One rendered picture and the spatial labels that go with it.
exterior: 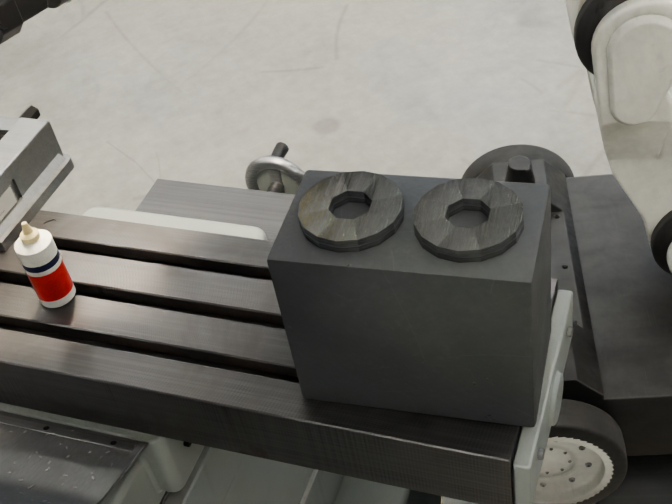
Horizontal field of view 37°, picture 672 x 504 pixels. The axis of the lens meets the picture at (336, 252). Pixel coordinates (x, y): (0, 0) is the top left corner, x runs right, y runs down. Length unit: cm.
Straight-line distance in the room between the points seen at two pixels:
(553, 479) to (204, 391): 59
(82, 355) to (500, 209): 48
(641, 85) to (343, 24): 215
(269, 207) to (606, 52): 57
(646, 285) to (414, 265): 75
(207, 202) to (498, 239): 80
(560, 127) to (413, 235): 192
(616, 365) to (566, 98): 152
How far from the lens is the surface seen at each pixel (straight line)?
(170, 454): 112
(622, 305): 150
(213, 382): 102
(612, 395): 139
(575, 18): 120
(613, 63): 118
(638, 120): 123
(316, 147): 277
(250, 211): 150
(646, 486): 151
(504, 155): 170
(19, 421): 116
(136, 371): 105
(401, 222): 85
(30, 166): 130
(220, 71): 317
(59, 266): 113
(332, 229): 84
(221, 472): 130
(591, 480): 144
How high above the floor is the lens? 166
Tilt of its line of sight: 43 degrees down
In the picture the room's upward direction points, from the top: 11 degrees counter-clockwise
